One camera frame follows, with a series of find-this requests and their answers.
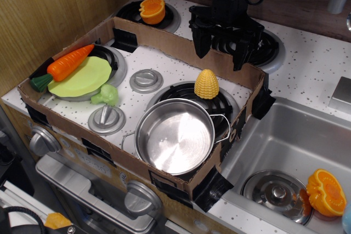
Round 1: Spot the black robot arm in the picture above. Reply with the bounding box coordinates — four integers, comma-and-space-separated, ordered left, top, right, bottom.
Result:
189, 0, 264, 71

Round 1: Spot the orange toy pepper half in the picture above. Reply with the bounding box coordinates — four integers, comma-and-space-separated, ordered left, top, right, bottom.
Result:
139, 0, 166, 25

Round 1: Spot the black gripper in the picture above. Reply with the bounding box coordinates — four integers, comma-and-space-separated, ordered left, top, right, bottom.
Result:
189, 0, 264, 71

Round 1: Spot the front right burner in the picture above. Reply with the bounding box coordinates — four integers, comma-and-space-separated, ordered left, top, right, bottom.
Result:
146, 81, 240, 141

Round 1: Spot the steel pot lid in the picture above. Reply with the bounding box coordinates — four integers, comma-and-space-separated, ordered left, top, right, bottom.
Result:
241, 170, 313, 225

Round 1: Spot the silver stove knob lower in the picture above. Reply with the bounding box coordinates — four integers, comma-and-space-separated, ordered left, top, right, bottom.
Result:
88, 105, 126, 135

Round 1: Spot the orange toy pepper in sink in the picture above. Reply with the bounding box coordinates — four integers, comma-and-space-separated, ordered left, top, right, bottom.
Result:
306, 169, 347, 217

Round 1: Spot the orange toy bottom left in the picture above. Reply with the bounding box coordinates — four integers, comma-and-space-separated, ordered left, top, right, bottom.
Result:
44, 212, 72, 230

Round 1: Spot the green toy broccoli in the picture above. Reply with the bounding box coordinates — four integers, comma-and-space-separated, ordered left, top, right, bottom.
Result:
90, 84, 119, 106

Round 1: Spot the orange toy carrot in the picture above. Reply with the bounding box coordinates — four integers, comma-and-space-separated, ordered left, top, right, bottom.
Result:
30, 44, 95, 92

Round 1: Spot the silver oven knob left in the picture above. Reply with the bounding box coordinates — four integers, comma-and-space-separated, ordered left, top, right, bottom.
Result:
29, 125, 61, 156

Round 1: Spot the silver stove knob upper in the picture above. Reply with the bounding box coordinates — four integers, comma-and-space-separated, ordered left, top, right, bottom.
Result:
129, 69, 163, 94

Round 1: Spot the silver faucet base block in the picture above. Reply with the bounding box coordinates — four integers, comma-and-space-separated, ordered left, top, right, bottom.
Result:
329, 76, 351, 114

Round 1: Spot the front left burner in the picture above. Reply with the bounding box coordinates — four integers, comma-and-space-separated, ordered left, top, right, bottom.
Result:
51, 45, 127, 102

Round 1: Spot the light green plate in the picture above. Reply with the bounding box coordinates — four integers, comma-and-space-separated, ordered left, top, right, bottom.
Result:
48, 56, 112, 98

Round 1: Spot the burner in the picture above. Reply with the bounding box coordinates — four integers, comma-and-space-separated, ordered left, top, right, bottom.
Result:
51, 45, 127, 102
115, 1, 181, 33
146, 81, 240, 141
212, 28, 286, 74

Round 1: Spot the back left burner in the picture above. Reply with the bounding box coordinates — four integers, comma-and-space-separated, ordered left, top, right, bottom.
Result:
115, 1, 181, 33

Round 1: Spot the steel pot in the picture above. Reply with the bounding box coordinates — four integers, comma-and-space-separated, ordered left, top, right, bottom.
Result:
132, 98, 219, 176

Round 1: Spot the silver oven knob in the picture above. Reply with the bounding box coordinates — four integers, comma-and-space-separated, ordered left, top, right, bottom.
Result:
29, 125, 61, 156
124, 180, 162, 216

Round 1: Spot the silver stove knob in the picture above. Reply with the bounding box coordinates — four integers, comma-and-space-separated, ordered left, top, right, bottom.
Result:
129, 69, 163, 94
88, 105, 126, 135

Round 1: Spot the oven door handle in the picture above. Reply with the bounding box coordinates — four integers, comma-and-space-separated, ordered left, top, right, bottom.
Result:
36, 154, 164, 233

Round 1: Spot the yellow toy corn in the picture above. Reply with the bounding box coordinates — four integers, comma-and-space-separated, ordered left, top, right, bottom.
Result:
194, 69, 219, 99

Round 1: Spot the back right burner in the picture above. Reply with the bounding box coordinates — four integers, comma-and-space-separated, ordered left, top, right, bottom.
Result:
212, 28, 286, 74

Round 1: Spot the silver oven knob right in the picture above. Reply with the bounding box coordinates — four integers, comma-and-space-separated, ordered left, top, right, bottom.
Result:
124, 180, 162, 216

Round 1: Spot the metal sink basin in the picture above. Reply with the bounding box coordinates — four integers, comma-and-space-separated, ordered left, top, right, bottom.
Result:
219, 97, 351, 234

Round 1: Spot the cardboard fence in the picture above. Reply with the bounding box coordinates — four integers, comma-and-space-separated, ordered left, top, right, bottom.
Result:
17, 17, 274, 212

